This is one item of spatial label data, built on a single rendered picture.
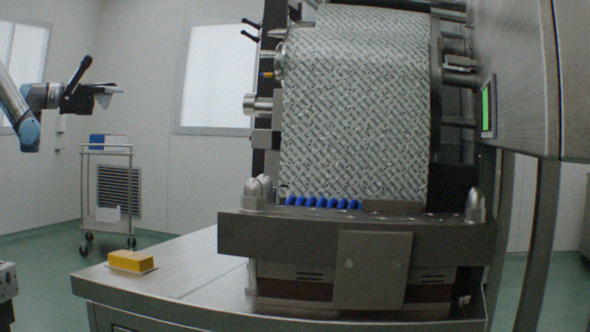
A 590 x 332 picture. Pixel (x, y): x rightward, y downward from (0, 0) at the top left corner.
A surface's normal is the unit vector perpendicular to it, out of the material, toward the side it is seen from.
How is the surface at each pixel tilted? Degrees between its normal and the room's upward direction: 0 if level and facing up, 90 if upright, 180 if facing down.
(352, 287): 90
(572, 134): 90
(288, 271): 90
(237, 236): 90
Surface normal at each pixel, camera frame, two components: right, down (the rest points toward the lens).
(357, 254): -0.21, 0.04
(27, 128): 0.38, 0.07
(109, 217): 0.07, 0.06
